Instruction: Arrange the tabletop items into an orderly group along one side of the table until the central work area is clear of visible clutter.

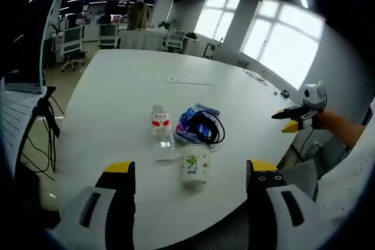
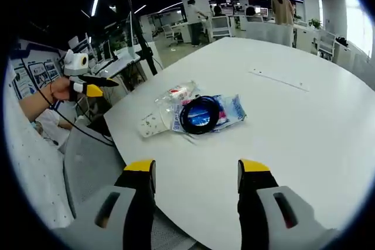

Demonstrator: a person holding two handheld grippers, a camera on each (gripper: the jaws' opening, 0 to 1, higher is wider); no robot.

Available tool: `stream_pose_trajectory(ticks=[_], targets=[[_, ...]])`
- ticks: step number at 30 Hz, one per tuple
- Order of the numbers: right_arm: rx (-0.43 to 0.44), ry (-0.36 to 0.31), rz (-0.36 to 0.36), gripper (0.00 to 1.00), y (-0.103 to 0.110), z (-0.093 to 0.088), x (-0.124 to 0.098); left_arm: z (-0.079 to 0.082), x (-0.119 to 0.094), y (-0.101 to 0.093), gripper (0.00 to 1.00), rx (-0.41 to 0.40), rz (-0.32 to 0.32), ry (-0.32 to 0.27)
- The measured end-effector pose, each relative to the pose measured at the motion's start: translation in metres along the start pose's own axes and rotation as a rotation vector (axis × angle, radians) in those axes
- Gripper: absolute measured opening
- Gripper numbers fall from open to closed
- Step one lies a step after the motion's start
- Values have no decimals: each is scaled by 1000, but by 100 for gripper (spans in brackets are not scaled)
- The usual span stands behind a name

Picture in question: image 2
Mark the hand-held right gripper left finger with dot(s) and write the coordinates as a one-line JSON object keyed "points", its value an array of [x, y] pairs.
{"points": [[137, 203]]}

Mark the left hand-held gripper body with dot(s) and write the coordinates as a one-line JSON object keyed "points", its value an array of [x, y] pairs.
{"points": [[74, 64]]}

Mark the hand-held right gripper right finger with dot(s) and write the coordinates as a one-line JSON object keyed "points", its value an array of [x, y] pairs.
{"points": [[255, 203]]}

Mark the white paper cup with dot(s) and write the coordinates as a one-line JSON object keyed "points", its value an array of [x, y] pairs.
{"points": [[150, 124]]}

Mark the clear bag with red label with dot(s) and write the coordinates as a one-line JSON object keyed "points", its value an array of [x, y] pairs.
{"points": [[178, 92]]}

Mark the blue tissue pack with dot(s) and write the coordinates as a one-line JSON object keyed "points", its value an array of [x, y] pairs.
{"points": [[235, 106]]}

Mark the person's left hand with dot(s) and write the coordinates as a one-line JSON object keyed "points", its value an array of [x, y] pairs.
{"points": [[61, 89]]}

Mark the black stand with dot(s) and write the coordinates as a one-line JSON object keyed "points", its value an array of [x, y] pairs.
{"points": [[146, 51]]}

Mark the white table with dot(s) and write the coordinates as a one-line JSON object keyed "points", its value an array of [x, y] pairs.
{"points": [[263, 133]]}

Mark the white office chair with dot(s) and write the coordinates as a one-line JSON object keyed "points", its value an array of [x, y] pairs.
{"points": [[326, 42], [219, 26], [171, 32]]}

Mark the table socket strip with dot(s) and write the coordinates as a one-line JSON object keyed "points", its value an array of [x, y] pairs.
{"points": [[278, 79]]}

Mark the white desk partition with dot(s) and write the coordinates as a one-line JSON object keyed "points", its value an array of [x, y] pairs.
{"points": [[268, 34]]}

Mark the black bag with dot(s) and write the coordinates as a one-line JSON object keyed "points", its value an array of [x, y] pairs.
{"points": [[342, 41]]}

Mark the potted plant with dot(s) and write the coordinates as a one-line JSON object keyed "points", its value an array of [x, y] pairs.
{"points": [[315, 23]]}

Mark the wall poster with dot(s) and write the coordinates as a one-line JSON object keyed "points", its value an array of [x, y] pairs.
{"points": [[38, 74]]}

